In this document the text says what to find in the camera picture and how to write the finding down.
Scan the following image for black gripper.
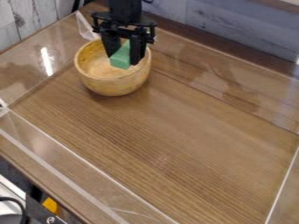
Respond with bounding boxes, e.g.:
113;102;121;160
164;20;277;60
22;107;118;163
90;0;156;66

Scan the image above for green rectangular block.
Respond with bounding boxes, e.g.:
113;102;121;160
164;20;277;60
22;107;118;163
109;40;130;69

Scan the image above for brown wooden bowl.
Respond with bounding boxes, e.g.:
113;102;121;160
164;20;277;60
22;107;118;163
73;38;152;96

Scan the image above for clear acrylic corner bracket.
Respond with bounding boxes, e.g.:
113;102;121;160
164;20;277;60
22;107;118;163
74;11;98;41

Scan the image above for clear acrylic tray wall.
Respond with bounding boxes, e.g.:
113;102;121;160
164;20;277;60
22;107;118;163
0;106;178;224

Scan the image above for black cable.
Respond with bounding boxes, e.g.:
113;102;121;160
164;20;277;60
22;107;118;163
0;196;27;224

